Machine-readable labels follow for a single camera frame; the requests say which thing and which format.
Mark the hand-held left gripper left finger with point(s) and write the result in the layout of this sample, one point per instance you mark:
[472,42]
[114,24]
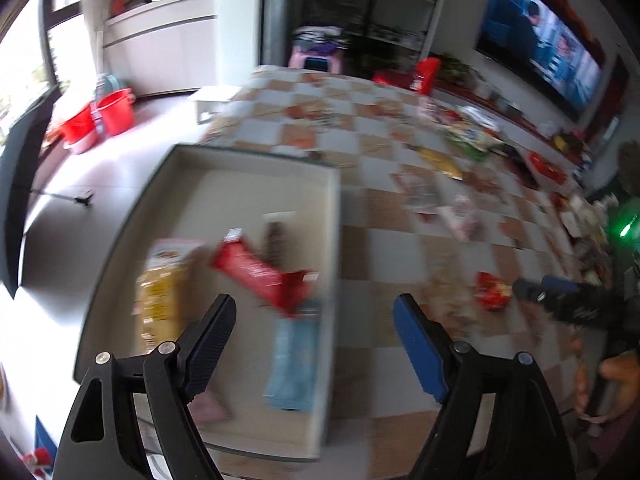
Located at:
[207,347]

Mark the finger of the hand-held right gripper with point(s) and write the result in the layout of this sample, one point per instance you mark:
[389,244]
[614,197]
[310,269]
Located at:
[575,307]

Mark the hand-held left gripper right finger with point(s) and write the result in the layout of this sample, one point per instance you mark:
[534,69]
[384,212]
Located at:
[420,352]

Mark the pink snack packet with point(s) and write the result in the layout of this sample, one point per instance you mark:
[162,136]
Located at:
[210,406]

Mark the yellow snack packet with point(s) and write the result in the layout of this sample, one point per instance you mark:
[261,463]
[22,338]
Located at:
[160,295]

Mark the small orange-red snack packet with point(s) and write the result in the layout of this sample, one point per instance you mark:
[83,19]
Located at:
[492,290]

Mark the light blue snack packet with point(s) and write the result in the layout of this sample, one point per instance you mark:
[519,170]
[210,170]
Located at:
[295,360]

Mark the large red snack packet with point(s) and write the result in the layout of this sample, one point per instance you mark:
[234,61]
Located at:
[255,272]

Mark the dark sausage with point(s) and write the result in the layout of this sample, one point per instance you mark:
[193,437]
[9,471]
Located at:
[274,246]

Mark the grey cardboard box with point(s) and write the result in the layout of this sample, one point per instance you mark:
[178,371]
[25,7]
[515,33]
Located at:
[200,200]

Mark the person's right hand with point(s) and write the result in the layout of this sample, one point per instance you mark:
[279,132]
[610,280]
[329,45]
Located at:
[619,369]

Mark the white and red snack packet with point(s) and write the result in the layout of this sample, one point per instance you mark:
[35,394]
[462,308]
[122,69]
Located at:
[460,217]

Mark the checkered printed tablecloth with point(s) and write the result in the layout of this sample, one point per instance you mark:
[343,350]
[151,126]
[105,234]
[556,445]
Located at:
[430,200]

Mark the clear plastic packet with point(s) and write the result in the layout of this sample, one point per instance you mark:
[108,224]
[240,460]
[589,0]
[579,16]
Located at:
[420,191]

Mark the gold snack packet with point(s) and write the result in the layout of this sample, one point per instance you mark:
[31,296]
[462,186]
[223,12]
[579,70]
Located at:
[442,162]

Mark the pile of snack bags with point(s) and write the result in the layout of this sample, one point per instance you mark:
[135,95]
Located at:
[472,130]

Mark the white low stool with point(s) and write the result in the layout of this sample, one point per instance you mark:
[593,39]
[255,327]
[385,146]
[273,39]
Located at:
[215,102]

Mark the black umbrella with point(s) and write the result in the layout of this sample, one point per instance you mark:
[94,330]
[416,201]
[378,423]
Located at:
[22,185]

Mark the red bucket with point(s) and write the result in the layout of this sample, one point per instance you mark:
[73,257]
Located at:
[115,110]
[80,131]

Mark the red chair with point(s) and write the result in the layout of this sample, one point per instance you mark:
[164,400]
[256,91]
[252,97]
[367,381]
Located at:
[425,75]

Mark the pink stool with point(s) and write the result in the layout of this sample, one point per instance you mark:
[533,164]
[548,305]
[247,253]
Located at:
[320,60]

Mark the pile of clothes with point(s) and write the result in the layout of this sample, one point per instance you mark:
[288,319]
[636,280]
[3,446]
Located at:
[320,36]

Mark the grey curtain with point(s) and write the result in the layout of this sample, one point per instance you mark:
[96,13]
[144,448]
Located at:
[275,10]

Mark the glass display cabinet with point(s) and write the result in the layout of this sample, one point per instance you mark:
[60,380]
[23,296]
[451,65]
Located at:
[380,5]

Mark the wall television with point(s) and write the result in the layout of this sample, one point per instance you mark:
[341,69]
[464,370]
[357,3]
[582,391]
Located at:
[545,57]

